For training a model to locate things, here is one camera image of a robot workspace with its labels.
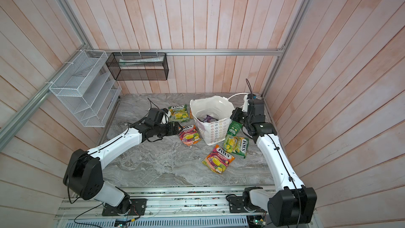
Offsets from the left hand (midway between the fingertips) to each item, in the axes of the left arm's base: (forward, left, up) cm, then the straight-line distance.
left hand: (177, 132), depth 86 cm
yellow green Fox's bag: (-4, -35, -8) cm, 36 cm away
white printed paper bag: (+17, -21, -8) cm, 28 cm away
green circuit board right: (-40, -39, -13) cm, 57 cm away
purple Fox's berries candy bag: (+12, -19, -4) cm, 23 cm away
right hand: (+6, -29, +13) cm, 33 cm away
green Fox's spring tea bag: (+21, +2, -10) cm, 23 cm away
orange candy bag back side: (+3, -8, +11) cm, 14 cm away
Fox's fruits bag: (+3, -7, -9) cm, 12 cm away
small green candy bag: (+9, -35, -10) cm, 37 cm away
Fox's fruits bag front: (-12, -23, -10) cm, 28 cm away
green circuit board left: (-40, +24, -14) cm, 49 cm away
